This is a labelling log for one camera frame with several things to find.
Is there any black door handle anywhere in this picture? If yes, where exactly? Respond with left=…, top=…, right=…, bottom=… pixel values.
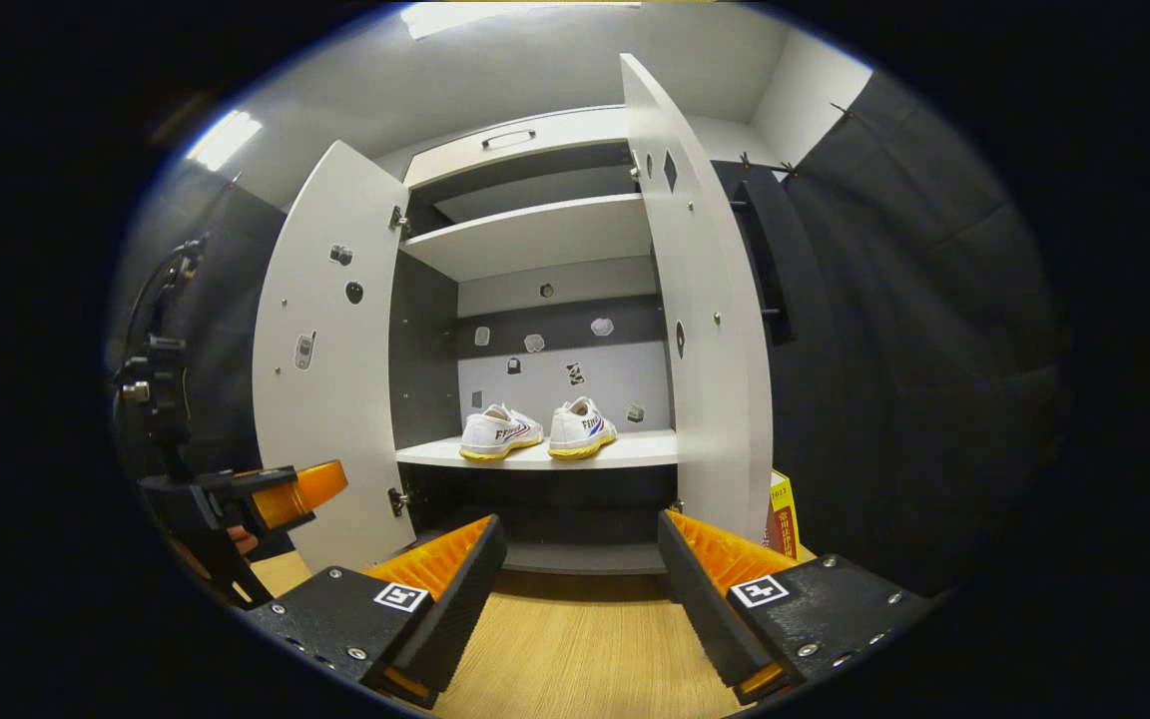
left=735, top=180, right=796, bottom=346

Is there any black backdrop cloth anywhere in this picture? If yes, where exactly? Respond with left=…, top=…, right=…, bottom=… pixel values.
left=116, top=70, right=1070, bottom=600

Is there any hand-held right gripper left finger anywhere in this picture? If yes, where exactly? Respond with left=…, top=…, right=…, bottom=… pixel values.
left=246, top=515, right=508, bottom=711

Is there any white canvas shoe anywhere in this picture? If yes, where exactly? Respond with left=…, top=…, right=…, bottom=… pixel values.
left=548, top=396, right=619, bottom=460
left=459, top=403, right=545, bottom=462

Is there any grey white shoe cabinet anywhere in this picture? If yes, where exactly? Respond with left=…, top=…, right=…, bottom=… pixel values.
left=253, top=52, right=776, bottom=575

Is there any cabinet door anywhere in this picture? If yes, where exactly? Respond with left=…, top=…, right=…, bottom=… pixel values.
left=253, top=140, right=418, bottom=573
left=620, top=52, right=776, bottom=548

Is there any yellow book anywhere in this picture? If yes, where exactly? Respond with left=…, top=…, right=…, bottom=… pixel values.
left=765, top=469, right=801, bottom=560

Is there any small ceiling light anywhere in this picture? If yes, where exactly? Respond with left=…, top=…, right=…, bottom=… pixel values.
left=186, top=110, right=264, bottom=173

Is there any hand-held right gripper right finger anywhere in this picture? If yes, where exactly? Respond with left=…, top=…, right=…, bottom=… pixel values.
left=657, top=509, right=935, bottom=706

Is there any large ceiling light panel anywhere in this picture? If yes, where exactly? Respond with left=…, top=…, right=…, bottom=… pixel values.
left=400, top=2, right=636, bottom=39

